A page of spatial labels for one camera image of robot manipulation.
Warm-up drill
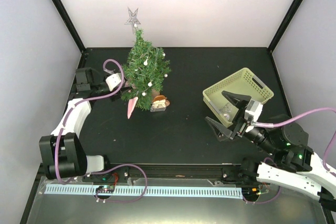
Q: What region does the pink cone ornament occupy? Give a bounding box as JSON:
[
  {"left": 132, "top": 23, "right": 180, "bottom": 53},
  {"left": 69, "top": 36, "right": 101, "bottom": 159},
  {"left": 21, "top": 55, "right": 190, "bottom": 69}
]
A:
[{"left": 127, "top": 97, "right": 139, "bottom": 119}]

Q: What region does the small green christmas tree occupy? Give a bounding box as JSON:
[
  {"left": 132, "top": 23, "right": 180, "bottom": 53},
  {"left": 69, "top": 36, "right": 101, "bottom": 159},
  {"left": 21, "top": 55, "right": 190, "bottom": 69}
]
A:
[{"left": 121, "top": 29, "right": 171, "bottom": 110}]

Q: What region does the clear battery box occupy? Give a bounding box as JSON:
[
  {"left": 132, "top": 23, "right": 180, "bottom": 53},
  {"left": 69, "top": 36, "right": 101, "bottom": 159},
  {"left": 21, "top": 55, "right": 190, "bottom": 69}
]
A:
[{"left": 150, "top": 104, "right": 166, "bottom": 112}]

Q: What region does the string of white lights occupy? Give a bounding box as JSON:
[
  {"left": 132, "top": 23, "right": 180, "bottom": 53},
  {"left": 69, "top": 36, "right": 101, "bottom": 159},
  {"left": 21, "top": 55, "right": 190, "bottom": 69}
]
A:
[{"left": 122, "top": 48, "right": 170, "bottom": 95}]

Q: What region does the green plastic basket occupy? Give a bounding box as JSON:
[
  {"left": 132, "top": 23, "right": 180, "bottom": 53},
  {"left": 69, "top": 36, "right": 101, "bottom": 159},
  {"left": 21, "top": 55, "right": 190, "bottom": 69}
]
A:
[{"left": 203, "top": 68, "right": 274, "bottom": 127}]

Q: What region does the black aluminium rail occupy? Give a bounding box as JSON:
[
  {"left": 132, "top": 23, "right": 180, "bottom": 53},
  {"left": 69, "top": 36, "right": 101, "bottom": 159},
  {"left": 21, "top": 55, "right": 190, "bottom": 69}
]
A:
[{"left": 82, "top": 159, "right": 261, "bottom": 186}]

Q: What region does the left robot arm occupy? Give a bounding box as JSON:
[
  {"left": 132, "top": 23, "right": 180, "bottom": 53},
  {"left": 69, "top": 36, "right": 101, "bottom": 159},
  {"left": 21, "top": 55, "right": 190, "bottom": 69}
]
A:
[{"left": 39, "top": 68, "right": 125, "bottom": 184}]

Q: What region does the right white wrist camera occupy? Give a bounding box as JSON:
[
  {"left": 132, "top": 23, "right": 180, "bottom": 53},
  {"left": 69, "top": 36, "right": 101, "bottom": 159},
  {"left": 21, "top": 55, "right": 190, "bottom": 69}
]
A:
[{"left": 244, "top": 99, "right": 263, "bottom": 132}]

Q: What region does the brown white plush ornament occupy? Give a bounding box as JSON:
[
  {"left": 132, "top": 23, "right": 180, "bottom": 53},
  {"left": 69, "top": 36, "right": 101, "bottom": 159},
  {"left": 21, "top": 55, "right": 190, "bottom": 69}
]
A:
[{"left": 151, "top": 95, "right": 170, "bottom": 107}]

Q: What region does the silver star tree topper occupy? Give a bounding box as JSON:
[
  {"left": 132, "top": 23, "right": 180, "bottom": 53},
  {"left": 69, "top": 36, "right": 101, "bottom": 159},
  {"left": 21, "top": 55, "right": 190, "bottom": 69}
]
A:
[{"left": 124, "top": 7, "right": 141, "bottom": 34}]

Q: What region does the small circuit board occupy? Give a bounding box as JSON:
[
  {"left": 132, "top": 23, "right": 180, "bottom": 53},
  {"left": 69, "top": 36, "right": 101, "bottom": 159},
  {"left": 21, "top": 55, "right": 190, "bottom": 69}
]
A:
[{"left": 96, "top": 185, "right": 114, "bottom": 194}]

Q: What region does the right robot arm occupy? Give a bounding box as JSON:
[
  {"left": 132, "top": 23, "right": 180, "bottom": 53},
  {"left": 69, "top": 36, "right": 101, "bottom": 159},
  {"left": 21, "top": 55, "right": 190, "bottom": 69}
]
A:
[{"left": 206, "top": 91, "right": 335, "bottom": 211}]

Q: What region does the pink star ornament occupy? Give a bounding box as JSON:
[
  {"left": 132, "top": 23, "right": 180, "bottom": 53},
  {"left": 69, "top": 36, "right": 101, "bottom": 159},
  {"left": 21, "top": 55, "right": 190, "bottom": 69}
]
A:
[{"left": 123, "top": 79, "right": 133, "bottom": 91}]

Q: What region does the light blue slotted cable duct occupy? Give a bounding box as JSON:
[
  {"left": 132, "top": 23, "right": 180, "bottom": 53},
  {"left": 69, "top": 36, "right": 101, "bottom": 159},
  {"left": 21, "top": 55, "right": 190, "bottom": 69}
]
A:
[{"left": 44, "top": 184, "right": 243, "bottom": 199}]

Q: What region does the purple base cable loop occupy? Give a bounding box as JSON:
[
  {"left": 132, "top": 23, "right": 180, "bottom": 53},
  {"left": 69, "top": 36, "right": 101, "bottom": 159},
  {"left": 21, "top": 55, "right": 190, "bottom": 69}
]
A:
[{"left": 94, "top": 163, "right": 148, "bottom": 204}]

